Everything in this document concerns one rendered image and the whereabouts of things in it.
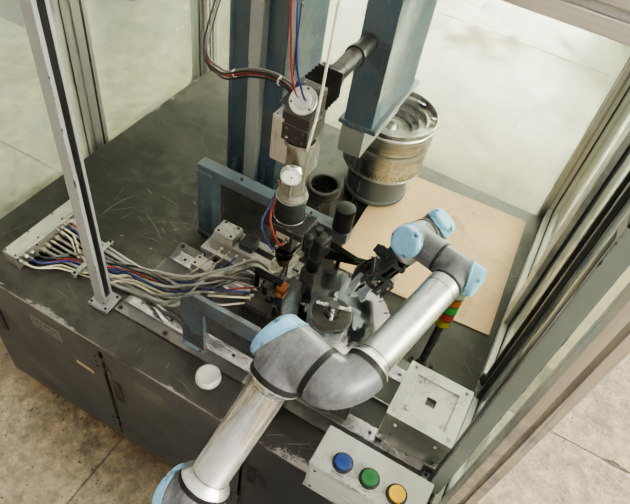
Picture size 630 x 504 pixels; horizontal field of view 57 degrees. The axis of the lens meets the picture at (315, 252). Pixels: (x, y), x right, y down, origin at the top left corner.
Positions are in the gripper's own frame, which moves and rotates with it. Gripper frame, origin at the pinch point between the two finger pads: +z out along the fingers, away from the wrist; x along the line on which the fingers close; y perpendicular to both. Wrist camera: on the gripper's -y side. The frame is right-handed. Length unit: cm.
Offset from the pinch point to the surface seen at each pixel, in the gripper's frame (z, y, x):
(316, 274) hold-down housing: -5.6, 11.3, -14.7
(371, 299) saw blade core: -0.3, -2.4, 7.0
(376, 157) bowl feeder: -11, -56, -7
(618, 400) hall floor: 9, -71, 160
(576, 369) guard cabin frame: -56, 62, 2
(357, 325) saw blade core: 2.7, 7.2, 5.7
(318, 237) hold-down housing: -15.8, 13.1, -21.9
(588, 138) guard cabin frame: -59, -73, 46
